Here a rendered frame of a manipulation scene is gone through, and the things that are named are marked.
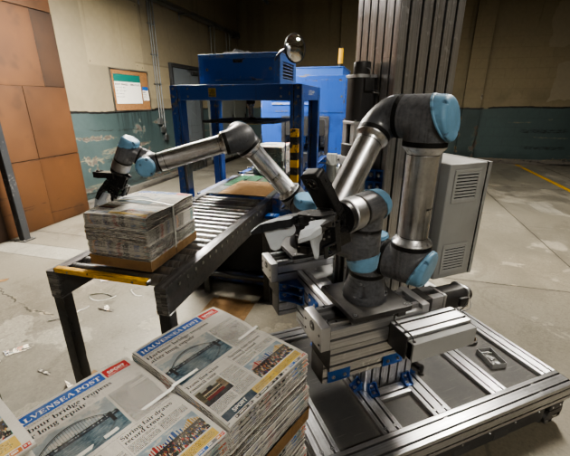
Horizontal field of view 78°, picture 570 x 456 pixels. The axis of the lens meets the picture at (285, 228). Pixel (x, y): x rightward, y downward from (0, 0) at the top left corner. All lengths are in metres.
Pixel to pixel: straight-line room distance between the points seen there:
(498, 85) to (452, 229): 8.69
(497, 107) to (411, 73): 8.84
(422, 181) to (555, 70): 9.49
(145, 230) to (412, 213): 0.96
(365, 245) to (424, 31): 0.77
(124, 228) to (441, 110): 1.16
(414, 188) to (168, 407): 0.80
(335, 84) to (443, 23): 3.35
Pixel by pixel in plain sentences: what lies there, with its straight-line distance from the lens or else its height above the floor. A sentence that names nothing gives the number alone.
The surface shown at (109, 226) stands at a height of 0.98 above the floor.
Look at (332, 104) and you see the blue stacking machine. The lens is 4.68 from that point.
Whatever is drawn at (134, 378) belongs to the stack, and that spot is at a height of 0.83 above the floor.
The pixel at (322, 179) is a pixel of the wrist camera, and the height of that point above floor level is 1.31.
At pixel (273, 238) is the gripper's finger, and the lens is 0.66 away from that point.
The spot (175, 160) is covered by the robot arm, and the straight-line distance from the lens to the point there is 1.45.
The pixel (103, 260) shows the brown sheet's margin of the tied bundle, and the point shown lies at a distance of 1.62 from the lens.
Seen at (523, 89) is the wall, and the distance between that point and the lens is 10.24.
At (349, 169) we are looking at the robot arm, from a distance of 0.95.
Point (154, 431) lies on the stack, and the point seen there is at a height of 0.83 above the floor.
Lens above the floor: 1.45
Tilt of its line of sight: 20 degrees down
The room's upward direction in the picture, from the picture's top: straight up
